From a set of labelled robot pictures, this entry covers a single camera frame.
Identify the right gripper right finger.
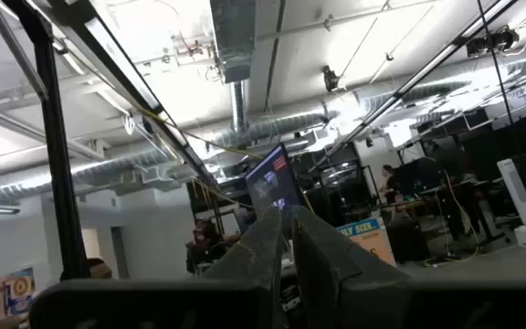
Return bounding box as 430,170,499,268
289,205,526,329

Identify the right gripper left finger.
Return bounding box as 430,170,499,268
28,206,285,329

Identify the orange cereal box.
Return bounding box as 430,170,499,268
335,218,397,267

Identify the person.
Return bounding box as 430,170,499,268
380,164,402,207
185,218,242,275

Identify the blue yellow printed box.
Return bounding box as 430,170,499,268
0,267,37,322

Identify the black computer monitor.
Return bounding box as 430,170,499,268
244,143,306,221

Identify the white tower appliance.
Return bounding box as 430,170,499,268
495,157,526,226

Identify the black overhead light bar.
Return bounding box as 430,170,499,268
47,0,221,187

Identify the silver spiral air duct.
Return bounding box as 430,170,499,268
0,111,340,205

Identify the black metal rig frame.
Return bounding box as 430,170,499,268
0,0,91,281

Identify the black ceiling-mounted camera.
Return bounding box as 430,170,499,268
321,64,342,93

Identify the black hanging cable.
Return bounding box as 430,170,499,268
475,0,526,278

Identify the rectangular metal air duct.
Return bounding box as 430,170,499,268
208,0,258,133

